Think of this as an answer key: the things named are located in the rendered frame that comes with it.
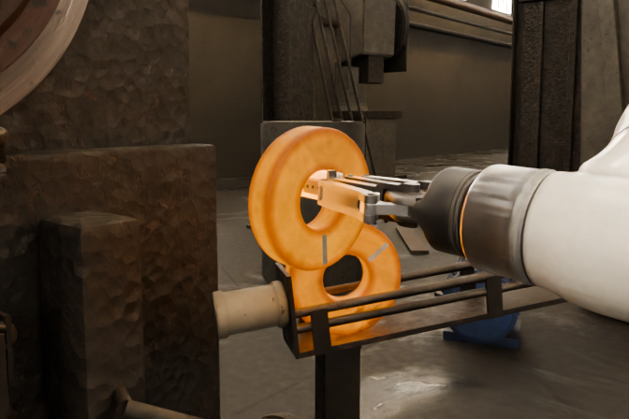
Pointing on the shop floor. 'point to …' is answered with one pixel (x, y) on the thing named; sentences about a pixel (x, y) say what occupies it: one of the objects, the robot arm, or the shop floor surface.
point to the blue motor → (508, 332)
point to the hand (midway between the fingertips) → (314, 183)
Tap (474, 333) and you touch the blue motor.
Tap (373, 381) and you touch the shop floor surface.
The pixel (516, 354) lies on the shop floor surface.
